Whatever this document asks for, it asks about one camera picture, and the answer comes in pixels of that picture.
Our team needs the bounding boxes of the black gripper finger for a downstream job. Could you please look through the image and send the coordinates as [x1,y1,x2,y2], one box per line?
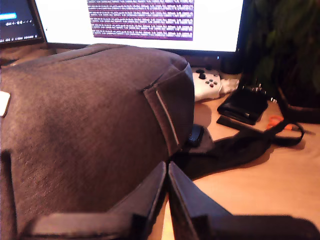
[22,161,168,240]
[167,161,320,240]

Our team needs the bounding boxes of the grey fabric backpack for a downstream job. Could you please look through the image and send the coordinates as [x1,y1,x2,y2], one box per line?
[0,43,306,240]

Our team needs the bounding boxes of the small black device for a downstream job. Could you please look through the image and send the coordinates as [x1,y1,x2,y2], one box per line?
[186,124,205,148]

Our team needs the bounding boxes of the black leather wallet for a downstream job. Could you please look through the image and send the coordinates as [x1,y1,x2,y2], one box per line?
[216,86,270,126]

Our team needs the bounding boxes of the white game controller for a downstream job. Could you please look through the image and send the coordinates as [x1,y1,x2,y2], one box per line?
[191,68,224,103]

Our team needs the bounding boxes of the crumpled white paper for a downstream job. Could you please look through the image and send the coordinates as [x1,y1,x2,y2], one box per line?
[219,78,240,95]

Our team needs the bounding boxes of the dark plant pot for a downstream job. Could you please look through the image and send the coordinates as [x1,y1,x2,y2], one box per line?
[276,86,320,125]

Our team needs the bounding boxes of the green leafy houseplant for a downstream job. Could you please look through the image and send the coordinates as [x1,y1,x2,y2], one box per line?
[243,0,320,108]

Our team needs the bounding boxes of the monitor with white screen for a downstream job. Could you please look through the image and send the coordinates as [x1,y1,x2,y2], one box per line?
[29,0,251,56]

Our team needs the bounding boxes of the monitor with dark code screen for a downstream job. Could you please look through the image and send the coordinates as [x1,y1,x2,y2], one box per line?
[0,0,49,50]

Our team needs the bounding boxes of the orange handled scissors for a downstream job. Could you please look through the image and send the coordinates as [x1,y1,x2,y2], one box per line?
[265,114,316,136]

